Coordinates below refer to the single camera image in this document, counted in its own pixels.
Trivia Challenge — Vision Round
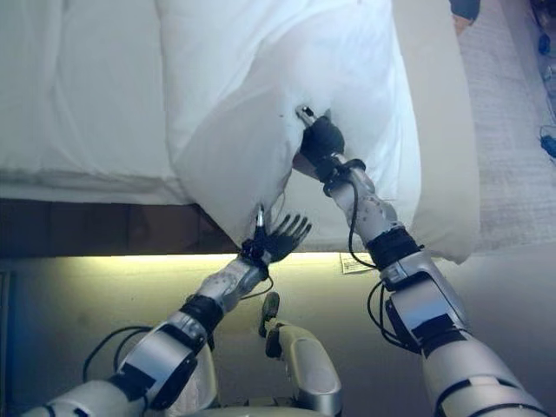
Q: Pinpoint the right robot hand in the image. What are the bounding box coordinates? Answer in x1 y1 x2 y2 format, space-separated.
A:
295 104 348 163

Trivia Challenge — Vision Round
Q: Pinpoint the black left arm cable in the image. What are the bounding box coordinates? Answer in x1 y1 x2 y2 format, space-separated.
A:
81 267 275 374

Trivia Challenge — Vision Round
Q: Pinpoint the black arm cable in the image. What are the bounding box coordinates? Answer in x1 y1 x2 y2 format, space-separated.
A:
346 182 419 349
81 267 275 374

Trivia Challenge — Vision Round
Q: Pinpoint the silver robot leg with foot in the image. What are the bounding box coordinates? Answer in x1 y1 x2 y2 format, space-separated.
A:
258 291 344 417

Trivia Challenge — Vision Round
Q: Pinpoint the brown upholstered bed frame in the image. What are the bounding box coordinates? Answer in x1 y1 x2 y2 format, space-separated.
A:
0 197 258 258

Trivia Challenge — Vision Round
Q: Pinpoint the white duvet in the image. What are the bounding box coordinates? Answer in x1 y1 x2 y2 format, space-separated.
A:
154 0 425 255

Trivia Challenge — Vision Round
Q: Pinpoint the black garment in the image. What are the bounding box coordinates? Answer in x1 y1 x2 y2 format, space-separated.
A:
449 0 479 23

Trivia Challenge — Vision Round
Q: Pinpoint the light grey patterned rug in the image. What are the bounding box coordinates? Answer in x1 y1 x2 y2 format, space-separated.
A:
338 17 556 275

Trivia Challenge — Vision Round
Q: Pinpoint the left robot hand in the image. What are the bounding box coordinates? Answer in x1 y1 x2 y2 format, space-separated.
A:
241 203 313 266

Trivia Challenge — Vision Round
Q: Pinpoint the white fitted bed sheet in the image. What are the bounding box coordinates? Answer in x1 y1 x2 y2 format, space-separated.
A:
0 0 192 206

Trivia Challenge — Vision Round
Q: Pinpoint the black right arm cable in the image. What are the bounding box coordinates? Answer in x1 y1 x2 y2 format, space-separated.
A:
346 182 419 349

